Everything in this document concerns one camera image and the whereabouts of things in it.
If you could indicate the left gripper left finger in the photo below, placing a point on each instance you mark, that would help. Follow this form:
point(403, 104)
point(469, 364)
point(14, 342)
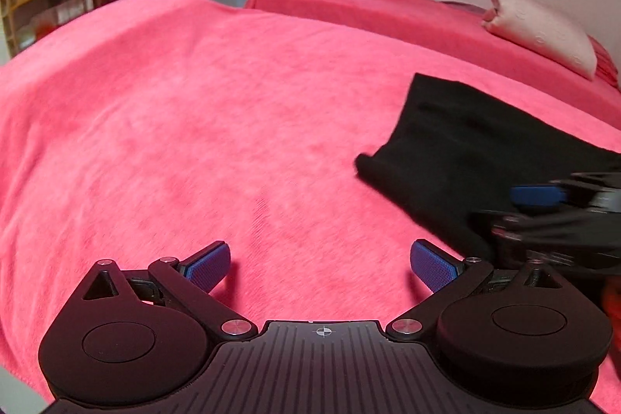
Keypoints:
point(126, 338)

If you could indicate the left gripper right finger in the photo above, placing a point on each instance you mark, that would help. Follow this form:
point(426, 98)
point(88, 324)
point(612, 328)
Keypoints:
point(509, 337)

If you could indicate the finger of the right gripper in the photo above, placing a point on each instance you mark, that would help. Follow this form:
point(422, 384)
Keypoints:
point(537, 195)

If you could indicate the black pants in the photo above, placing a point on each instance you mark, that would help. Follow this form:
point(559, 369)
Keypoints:
point(456, 150)

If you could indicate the pale pink pillow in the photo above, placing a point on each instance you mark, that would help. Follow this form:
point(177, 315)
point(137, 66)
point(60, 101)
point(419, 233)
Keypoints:
point(545, 31)

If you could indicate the red blanket far bed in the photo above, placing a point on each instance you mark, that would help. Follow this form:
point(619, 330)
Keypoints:
point(457, 31)

